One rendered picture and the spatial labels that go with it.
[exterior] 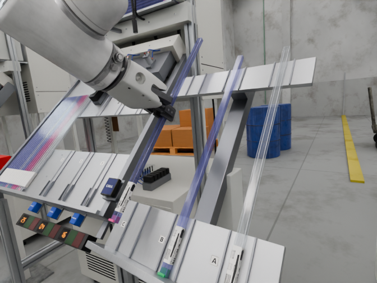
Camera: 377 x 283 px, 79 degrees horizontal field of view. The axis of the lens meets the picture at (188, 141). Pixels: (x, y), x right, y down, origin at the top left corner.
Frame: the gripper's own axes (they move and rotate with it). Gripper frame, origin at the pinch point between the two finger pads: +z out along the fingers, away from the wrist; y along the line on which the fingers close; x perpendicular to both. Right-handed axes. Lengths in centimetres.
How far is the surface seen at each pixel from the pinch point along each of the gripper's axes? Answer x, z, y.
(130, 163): 10.9, 10.6, 18.5
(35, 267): 80, 54, 130
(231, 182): 11.6, 11.2, -14.4
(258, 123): -131, 283, 90
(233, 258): 24.3, 0.2, -22.3
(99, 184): 19.2, 8.5, 27.1
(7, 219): 44, 11, 87
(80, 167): 15.4, 8.1, 40.1
